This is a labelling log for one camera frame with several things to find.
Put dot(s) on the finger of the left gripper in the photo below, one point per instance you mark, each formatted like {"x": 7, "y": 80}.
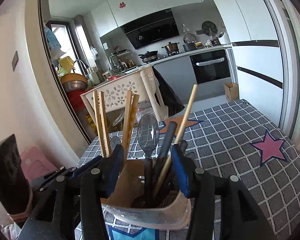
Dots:
{"x": 74, "y": 174}

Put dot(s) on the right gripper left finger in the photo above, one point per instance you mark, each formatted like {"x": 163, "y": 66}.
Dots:
{"x": 99, "y": 182}

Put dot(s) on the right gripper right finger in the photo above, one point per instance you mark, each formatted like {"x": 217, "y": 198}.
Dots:
{"x": 198, "y": 184}

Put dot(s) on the plain bamboo chopstick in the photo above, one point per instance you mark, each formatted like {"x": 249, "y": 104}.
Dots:
{"x": 104, "y": 123}

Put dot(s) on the blue patterned bamboo chopstick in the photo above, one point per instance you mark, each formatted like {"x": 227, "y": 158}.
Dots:
{"x": 129, "y": 98}

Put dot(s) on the black handled steel spoon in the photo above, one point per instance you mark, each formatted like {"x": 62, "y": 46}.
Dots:
{"x": 148, "y": 138}

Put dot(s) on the long bamboo chopstick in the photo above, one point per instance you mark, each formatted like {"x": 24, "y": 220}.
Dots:
{"x": 99, "y": 124}

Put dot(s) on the dark wooden chopstick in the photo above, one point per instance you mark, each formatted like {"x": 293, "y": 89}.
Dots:
{"x": 168, "y": 161}

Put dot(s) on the person's left hand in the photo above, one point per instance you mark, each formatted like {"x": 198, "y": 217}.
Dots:
{"x": 25, "y": 210}

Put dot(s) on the pink plastic stool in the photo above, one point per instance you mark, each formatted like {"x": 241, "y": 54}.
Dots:
{"x": 35, "y": 164}

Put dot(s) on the beige plastic utensil holder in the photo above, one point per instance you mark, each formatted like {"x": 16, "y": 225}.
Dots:
{"x": 132, "y": 203}

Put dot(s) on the grey checkered tablecloth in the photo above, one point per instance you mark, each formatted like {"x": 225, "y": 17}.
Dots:
{"x": 221, "y": 142}

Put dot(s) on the red container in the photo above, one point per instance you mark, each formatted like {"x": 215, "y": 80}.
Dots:
{"x": 75, "y": 100}

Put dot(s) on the yellow steel pot stack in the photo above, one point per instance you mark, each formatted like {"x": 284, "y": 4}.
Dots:
{"x": 73, "y": 82}

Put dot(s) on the black bag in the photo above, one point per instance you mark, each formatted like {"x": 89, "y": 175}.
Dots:
{"x": 169, "y": 97}

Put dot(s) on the cardboard box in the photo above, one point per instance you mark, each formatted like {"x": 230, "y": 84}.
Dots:
{"x": 231, "y": 91}

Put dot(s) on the black wok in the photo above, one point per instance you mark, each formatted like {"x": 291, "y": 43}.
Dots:
{"x": 149, "y": 55}

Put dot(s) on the built-in black oven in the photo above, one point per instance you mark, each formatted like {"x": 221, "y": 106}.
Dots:
{"x": 210, "y": 66}

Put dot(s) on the steel cooking pot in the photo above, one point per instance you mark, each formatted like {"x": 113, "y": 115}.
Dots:
{"x": 171, "y": 47}

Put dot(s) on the black pot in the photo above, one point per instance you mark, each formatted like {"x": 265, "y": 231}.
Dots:
{"x": 189, "y": 46}

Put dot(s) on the black range hood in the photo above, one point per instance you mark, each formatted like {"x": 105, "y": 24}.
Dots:
{"x": 151, "y": 28}

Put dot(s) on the white refrigerator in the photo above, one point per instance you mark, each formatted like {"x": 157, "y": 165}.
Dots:
{"x": 257, "y": 54}

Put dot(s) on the white upper cabinets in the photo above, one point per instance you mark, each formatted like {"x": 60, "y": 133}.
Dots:
{"x": 115, "y": 13}

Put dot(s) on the grey wall switch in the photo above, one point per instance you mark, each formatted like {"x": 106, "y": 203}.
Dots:
{"x": 15, "y": 60}

